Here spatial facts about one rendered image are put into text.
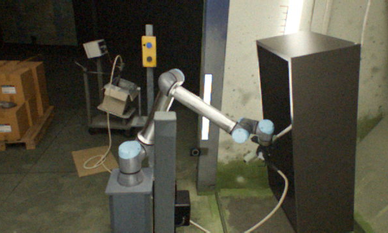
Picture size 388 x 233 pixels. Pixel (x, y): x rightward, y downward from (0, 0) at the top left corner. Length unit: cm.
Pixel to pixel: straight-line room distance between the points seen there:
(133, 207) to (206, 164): 101
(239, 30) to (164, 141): 203
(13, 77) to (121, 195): 272
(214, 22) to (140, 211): 157
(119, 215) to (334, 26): 227
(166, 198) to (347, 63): 124
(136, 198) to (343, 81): 148
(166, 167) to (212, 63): 198
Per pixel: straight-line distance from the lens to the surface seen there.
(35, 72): 485
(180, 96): 182
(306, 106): 170
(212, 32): 260
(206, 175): 307
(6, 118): 430
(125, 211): 229
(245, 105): 281
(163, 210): 80
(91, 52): 440
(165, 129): 68
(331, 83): 172
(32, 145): 438
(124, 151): 212
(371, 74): 320
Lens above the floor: 190
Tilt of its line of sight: 21 degrees down
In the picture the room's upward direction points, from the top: 3 degrees clockwise
